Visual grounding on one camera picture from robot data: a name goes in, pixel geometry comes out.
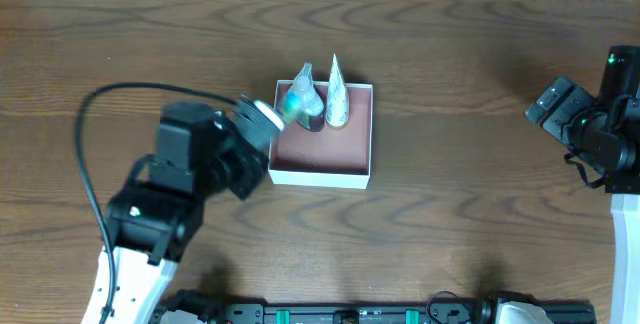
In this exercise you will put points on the clear pump bottle dark liquid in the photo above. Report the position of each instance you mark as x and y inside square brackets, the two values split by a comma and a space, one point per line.
[310, 106]

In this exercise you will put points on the white squeeze tube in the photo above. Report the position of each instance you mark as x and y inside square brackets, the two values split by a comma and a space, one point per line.
[337, 103]

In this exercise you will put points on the green white toothbrush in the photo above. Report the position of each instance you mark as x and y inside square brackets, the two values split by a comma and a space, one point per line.
[291, 106]

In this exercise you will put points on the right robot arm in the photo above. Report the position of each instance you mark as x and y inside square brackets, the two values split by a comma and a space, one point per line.
[621, 78]

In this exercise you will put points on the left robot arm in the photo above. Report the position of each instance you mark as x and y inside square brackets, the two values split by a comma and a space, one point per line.
[200, 151]

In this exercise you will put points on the white box with pink interior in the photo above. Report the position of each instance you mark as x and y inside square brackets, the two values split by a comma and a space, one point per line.
[334, 158]

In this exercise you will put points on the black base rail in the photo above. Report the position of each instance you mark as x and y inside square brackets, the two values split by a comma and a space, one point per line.
[444, 307]

